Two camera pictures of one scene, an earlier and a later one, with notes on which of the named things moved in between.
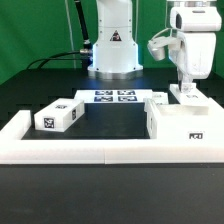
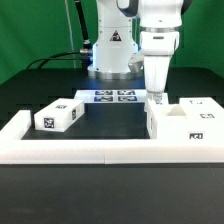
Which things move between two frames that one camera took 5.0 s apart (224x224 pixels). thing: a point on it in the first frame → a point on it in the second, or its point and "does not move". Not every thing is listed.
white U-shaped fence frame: (122, 151) does not move
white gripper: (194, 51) → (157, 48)
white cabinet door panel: (193, 98) → (201, 108)
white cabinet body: (184, 123) does not move
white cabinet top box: (59, 115) does not move
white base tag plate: (113, 96) does not move
